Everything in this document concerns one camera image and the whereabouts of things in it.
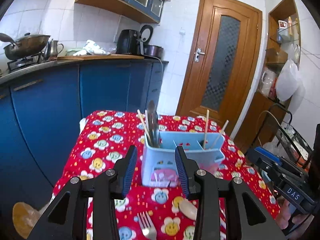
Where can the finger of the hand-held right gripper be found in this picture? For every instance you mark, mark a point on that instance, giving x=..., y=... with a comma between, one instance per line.
x=257, y=160
x=268, y=153

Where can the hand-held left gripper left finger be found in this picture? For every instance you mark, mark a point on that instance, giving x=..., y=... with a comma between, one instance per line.
x=130, y=170

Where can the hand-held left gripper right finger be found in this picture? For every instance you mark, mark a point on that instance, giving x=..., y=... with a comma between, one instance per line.
x=181, y=172

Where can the light blue utensil box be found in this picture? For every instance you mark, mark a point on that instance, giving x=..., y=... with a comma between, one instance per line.
x=150, y=165

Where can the tan wooden chopstick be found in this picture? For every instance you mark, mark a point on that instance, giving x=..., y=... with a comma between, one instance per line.
x=142, y=122

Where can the person's right hand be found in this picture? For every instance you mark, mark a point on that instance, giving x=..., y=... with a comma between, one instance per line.
x=285, y=215

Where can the wooden shelf unit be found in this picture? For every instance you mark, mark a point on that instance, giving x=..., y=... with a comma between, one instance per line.
x=250, y=120

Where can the red smiley flower tablecloth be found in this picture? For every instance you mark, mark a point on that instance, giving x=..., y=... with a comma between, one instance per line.
x=105, y=140

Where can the black metal cart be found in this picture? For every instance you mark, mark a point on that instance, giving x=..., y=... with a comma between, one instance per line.
x=290, y=113

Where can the steel fork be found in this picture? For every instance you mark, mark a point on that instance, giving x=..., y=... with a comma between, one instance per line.
x=149, y=232

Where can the pink food packages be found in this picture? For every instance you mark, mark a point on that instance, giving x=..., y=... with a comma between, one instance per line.
x=267, y=82

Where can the white plastic bag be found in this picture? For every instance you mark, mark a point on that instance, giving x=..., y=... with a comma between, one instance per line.
x=287, y=80

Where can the brown wooden door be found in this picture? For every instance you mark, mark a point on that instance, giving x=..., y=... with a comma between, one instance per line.
x=195, y=85

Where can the blue kitchen counter cabinet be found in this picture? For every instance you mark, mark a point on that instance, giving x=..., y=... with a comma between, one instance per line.
x=50, y=117

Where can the cardboard box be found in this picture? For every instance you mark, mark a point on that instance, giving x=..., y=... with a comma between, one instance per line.
x=275, y=55

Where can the brown round stool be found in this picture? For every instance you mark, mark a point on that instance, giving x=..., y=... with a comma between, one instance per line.
x=25, y=220

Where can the dark cooking pot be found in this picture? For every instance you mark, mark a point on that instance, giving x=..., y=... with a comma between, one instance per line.
x=155, y=51

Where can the white patterned cloth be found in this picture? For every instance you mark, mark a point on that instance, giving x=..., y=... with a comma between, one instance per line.
x=92, y=48

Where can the orange bottle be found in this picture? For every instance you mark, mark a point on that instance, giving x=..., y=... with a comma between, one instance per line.
x=290, y=27

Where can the black air fryer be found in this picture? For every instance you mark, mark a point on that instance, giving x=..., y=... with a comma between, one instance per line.
x=126, y=41

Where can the red and white mug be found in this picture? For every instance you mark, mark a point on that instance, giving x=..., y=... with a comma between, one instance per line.
x=282, y=24

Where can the metal kettle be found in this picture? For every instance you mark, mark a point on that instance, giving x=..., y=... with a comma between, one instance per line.
x=52, y=50

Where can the gas stove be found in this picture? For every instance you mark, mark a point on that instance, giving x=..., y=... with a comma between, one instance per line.
x=20, y=62

